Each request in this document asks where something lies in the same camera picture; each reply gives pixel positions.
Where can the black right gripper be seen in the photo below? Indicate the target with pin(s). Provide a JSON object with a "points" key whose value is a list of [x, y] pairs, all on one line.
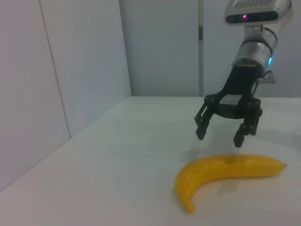
{"points": [[242, 80]]}

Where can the yellow banana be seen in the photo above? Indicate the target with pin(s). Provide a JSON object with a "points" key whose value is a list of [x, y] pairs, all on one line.
{"points": [[211, 171]]}

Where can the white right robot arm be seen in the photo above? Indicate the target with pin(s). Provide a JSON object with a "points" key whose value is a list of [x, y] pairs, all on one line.
{"points": [[254, 51]]}

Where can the grey vertical door strip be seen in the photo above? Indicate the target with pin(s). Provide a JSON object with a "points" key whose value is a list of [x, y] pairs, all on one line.
{"points": [[200, 58]]}

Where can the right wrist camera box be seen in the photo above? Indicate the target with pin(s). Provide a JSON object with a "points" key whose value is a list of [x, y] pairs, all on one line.
{"points": [[249, 16]]}

